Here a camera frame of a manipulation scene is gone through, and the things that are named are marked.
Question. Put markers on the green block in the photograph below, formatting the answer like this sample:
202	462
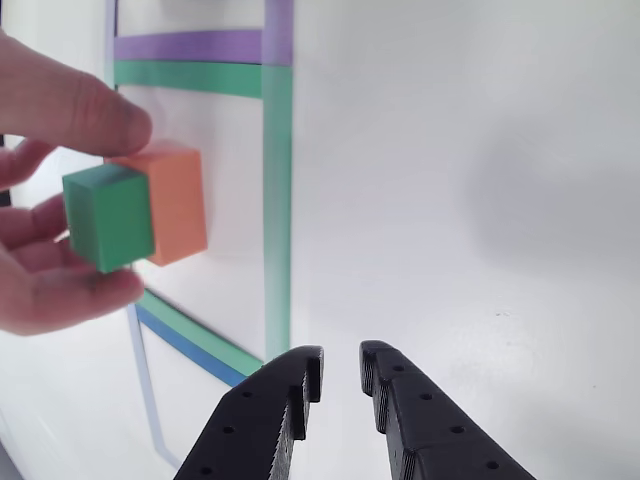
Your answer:
110	220

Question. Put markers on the person's hand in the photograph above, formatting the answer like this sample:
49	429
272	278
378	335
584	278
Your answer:
55	100

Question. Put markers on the purple tape square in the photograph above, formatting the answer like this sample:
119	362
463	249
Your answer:
190	46

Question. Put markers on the green tape square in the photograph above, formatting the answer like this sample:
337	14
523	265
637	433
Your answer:
276	200

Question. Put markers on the blue tape square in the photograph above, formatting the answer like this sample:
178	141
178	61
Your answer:
200	356

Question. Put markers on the orange block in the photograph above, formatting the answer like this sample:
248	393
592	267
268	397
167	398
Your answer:
177	200

